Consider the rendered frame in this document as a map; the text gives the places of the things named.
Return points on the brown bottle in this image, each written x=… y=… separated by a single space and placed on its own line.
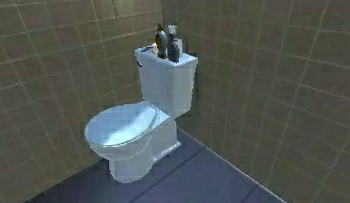
x=161 y=41

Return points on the white toilet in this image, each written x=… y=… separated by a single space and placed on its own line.
x=162 y=86

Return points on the grey spray bottle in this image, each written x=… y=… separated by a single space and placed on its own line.
x=173 y=49

